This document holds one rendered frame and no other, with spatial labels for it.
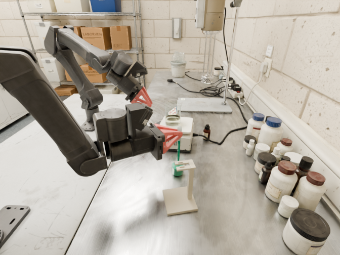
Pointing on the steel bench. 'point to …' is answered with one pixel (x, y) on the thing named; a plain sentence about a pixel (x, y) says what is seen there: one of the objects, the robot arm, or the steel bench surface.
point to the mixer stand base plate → (204, 105)
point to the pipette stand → (181, 193)
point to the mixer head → (210, 16)
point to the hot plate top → (185, 123)
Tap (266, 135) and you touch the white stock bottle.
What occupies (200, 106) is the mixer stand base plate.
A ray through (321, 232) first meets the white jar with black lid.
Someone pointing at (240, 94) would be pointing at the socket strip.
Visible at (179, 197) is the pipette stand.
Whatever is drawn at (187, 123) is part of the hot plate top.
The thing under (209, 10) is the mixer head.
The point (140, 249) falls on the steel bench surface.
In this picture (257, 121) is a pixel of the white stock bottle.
